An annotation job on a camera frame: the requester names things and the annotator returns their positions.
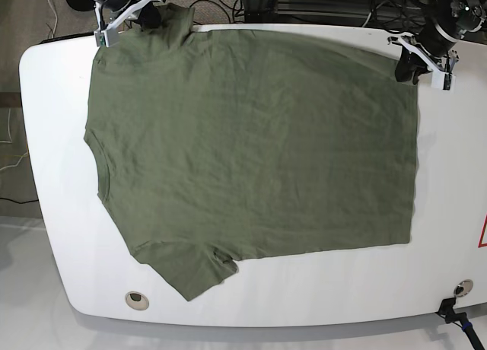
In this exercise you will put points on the aluminium frame stand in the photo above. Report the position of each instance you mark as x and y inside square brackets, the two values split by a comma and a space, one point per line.
[258, 11]

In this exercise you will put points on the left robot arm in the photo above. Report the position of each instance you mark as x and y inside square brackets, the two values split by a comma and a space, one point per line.
[431, 50]

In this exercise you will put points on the olive green T-shirt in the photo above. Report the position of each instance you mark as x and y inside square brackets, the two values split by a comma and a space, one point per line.
[220, 146]

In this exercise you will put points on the right silver table grommet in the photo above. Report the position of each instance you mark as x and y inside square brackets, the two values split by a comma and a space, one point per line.
[463, 288]

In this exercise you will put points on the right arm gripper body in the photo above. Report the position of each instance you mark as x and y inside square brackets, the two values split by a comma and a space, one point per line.
[107, 32]

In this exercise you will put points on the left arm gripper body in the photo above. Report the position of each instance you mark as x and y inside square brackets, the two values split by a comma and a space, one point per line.
[440, 67]

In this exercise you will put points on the silver table grommet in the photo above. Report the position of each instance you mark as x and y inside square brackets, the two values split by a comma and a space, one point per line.
[463, 288]
[137, 301]

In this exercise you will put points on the left silver table grommet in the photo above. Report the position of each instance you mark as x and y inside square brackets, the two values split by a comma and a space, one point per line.
[137, 301]

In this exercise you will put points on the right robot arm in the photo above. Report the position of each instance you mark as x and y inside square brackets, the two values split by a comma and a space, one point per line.
[113, 5]

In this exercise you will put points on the red triangle warning sticker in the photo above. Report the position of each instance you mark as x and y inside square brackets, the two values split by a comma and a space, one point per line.
[483, 236]

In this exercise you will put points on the black clamp with cable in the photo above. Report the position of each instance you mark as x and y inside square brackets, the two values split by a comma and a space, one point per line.
[447, 312]

